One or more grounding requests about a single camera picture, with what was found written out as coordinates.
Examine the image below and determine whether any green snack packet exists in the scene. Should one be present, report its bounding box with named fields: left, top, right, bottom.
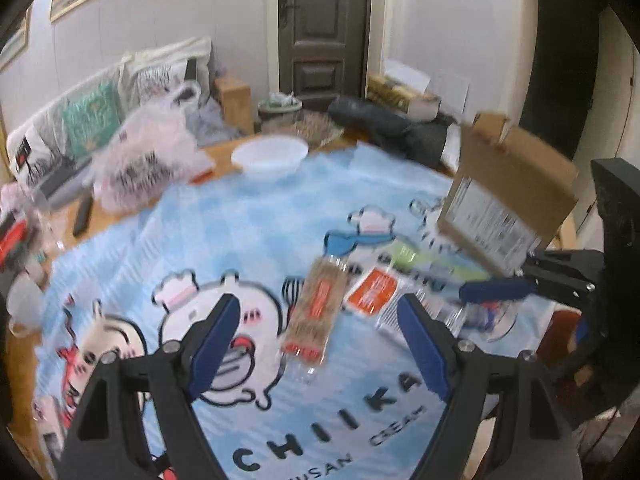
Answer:
left=385, top=240, right=491, bottom=286

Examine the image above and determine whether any dark brown door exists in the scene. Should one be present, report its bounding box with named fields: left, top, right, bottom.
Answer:
left=267, top=0, right=373, bottom=111

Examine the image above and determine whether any brown tissue box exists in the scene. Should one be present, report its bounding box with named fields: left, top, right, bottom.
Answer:
left=367, top=57, right=443, bottom=118

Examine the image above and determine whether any small cardboard box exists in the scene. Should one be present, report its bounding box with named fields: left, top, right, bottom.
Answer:
left=215, top=76, right=253, bottom=136

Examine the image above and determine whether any clear plastic bag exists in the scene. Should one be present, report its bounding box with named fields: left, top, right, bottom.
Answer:
left=92, top=82, right=213, bottom=213

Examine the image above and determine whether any white bowl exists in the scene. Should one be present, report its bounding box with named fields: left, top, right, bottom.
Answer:
left=231, top=135, right=310, bottom=181

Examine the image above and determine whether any green bin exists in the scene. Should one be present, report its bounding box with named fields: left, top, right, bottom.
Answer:
left=257, top=91, right=303, bottom=133

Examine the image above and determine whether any black remote control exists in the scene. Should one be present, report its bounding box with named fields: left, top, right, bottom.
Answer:
left=72, top=195, right=95, bottom=237

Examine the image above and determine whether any large white black tree pillow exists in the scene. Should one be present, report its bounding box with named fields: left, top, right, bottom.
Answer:
left=132, top=57, right=198, bottom=106

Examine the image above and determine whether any clear wine glass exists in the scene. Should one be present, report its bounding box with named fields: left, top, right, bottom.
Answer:
left=30, top=195, right=66, bottom=256

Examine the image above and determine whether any brown cardboard box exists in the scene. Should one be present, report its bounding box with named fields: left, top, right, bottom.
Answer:
left=435, top=112, right=581, bottom=278

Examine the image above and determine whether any clear packet red label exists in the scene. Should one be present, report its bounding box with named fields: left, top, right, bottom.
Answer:
left=375, top=285, right=518, bottom=343

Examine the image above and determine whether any white cup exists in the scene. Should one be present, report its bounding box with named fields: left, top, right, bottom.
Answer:
left=7, top=272, right=48, bottom=331

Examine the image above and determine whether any dark grey bag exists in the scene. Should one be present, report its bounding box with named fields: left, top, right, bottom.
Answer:
left=327, top=94, right=451, bottom=167

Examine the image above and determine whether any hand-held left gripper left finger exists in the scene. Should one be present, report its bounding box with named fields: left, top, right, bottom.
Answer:
left=57, top=292, right=242, bottom=480

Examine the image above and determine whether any brown cracker packet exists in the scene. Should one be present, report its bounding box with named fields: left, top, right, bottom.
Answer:
left=282, top=255, right=351, bottom=378

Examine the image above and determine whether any teal patterned pillow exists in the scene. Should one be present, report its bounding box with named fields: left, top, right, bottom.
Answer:
left=60, top=82, right=123, bottom=156

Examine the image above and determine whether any orange white snack packet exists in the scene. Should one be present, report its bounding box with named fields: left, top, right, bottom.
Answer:
left=345, top=265, right=406, bottom=318

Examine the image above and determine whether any white pillow black tree print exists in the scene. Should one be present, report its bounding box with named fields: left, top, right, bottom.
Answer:
left=5, top=120, right=66, bottom=191

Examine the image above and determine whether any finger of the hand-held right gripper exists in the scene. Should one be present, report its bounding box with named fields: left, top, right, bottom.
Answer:
left=457, top=277, right=538, bottom=306

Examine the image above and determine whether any small framed landscape painting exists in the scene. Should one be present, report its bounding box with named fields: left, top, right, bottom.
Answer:
left=0, top=7, right=32, bottom=71

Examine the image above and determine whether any grey covered sofa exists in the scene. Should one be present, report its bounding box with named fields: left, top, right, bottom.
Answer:
left=0, top=35, right=246, bottom=201

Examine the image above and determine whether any printed blue tablecloth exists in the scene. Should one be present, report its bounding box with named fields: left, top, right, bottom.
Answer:
left=32, top=142, right=566, bottom=480

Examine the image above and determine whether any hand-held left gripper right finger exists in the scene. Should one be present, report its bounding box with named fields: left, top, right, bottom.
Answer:
left=396, top=294, right=583, bottom=480

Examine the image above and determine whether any glass jar red lid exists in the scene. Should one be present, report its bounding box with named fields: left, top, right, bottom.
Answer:
left=0, top=220, right=38, bottom=271

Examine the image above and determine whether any woven tray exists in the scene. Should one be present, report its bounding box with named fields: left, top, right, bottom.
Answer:
left=290, top=110, right=346, bottom=148

